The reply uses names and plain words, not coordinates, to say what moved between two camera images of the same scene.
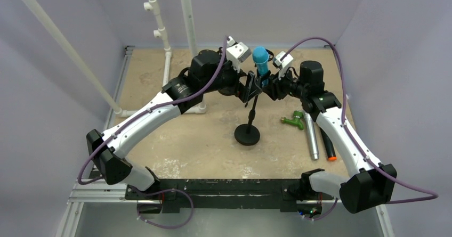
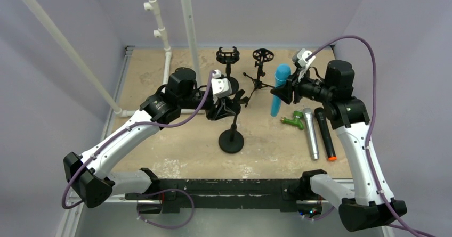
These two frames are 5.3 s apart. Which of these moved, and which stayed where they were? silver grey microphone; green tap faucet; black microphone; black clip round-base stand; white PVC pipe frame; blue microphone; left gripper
Moved: blue microphone; left gripper; black clip round-base stand
Stayed: white PVC pipe frame; green tap faucet; black microphone; silver grey microphone
